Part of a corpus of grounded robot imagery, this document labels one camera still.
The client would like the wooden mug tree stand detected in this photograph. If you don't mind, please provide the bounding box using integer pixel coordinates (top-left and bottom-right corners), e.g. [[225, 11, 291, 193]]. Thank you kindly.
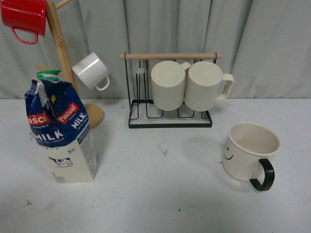
[[46, 0, 104, 128]]

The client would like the blue white milk carton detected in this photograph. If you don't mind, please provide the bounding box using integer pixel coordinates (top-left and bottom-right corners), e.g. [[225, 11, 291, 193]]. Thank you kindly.
[[24, 70, 97, 183]]

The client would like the cream ribbed mug right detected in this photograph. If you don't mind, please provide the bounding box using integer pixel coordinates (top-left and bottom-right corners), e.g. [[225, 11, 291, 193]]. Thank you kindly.
[[184, 61, 234, 112]]

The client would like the black wire cup rack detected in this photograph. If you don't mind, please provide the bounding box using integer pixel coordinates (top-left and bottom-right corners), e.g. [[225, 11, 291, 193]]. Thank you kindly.
[[120, 52, 222, 129]]

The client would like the cream ribbed mug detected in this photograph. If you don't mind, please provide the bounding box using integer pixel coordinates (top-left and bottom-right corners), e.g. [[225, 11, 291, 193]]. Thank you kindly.
[[151, 61, 191, 111], [184, 61, 234, 112]]

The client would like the cream smiley mug black handle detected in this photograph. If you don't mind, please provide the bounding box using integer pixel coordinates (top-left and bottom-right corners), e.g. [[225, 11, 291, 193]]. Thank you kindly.
[[222, 122, 280, 191]]

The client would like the white enamel mug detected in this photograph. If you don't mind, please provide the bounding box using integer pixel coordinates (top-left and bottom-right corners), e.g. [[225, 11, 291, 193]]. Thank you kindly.
[[72, 52, 110, 91]]

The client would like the red enamel mug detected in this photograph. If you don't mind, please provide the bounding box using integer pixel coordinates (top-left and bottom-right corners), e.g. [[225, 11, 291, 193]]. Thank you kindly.
[[0, 0, 47, 45]]

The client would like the cream ribbed mug left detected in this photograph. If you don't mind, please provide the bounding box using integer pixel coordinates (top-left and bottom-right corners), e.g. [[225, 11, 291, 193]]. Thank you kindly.
[[151, 61, 191, 111]]

